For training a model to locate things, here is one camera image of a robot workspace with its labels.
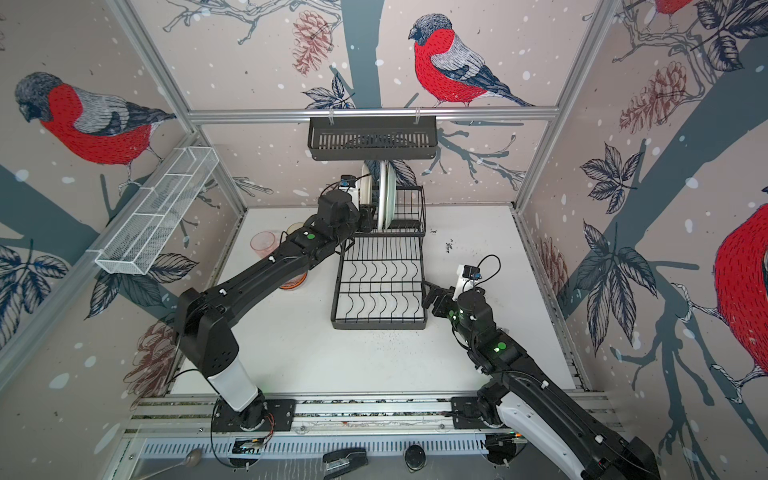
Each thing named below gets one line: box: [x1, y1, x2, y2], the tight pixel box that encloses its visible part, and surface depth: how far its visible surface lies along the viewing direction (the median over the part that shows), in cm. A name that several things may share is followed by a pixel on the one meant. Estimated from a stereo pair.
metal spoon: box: [139, 448, 202, 480], surface depth 69 cm
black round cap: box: [404, 444, 426, 473], surface depth 61 cm
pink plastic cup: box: [250, 231, 279, 258], surface depth 103 cm
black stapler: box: [323, 448, 369, 480], surface depth 67 cm
